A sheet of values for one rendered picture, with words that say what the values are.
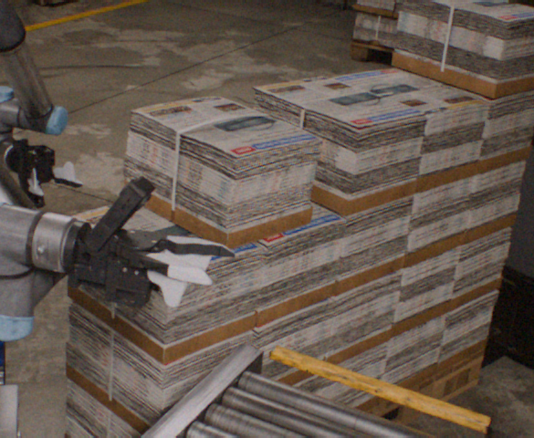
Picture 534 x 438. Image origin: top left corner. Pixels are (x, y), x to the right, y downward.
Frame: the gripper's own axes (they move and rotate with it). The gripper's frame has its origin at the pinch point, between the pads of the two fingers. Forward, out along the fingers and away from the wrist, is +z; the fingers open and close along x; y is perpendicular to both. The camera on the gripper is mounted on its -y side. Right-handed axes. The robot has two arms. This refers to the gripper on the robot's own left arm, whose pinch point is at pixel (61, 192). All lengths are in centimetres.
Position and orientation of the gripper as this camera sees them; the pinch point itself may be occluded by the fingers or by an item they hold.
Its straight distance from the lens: 244.3
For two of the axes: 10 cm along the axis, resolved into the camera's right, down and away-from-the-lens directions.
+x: 7.1, -2.1, 6.7
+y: 1.1, -9.1, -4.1
